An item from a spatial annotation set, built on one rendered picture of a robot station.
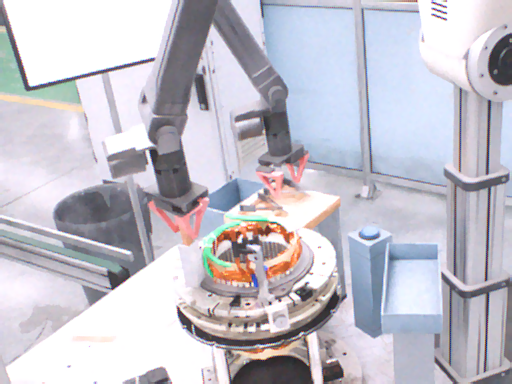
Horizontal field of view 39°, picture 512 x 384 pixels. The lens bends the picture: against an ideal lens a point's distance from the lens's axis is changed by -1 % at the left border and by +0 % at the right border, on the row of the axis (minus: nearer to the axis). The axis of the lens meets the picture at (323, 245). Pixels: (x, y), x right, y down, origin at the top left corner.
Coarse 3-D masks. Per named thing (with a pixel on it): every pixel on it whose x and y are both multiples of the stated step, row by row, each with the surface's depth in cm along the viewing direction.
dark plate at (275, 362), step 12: (264, 360) 164; (276, 360) 164; (288, 360) 163; (300, 360) 163; (240, 372) 161; (252, 372) 161; (264, 372) 160; (276, 372) 160; (288, 372) 160; (300, 372) 159
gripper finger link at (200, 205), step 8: (160, 200) 123; (200, 200) 126; (208, 200) 126; (160, 208) 125; (168, 208) 123; (176, 208) 123; (192, 208) 123; (200, 208) 126; (176, 216) 123; (184, 216) 122; (200, 216) 127; (184, 224) 124; (200, 224) 129; (192, 232) 128; (192, 240) 129
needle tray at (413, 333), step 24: (408, 264) 149; (432, 264) 148; (384, 288) 135; (408, 288) 141; (432, 288) 140; (384, 312) 133; (408, 312) 134; (432, 312) 134; (408, 336) 139; (432, 336) 138; (408, 360) 142; (432, 360) 141
